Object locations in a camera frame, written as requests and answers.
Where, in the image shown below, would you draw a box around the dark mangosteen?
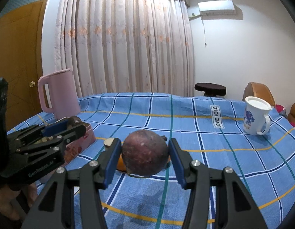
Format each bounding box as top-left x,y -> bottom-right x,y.
68,116 -> 82,127

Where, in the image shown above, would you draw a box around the large orange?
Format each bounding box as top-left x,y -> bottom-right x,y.
116,155 -> 127,172

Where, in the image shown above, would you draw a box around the cut dark fruit front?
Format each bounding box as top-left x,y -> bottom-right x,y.
103,138 -> 114,148

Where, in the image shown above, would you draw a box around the purple passion fruit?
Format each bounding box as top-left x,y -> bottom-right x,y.
121,129 -> 170,178

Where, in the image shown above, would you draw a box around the person left hand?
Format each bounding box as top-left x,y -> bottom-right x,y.
0,183 -> 38,221

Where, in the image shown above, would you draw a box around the pink metal tin box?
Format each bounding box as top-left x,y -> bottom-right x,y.
55,117 -> 96,167

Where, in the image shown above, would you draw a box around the pink electric kettle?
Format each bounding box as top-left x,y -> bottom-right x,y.
38,69 -> 81,120

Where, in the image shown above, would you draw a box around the blue plaid tablecloth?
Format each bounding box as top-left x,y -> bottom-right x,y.
6,92 -> 295,229

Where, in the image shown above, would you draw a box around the wooden door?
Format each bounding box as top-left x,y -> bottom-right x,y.
0,1 -> 42,130

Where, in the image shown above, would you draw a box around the white blue floral mug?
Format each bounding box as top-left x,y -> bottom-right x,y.
243,96 -> 272,135

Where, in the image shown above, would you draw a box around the dark round stool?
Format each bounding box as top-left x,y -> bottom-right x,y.
195,83 -> 227,97

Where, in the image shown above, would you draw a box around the brown leather chair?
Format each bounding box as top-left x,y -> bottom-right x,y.
242,82 -> 276,107

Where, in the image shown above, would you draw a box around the pink floral curtain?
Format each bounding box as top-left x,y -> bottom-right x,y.
54,0 -> 195,97

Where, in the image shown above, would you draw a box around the white air conditioner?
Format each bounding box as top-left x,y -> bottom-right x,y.
198,0 -> 236,15

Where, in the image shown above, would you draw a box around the air conditioner cord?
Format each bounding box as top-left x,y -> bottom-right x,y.
201,19 -> 208,47

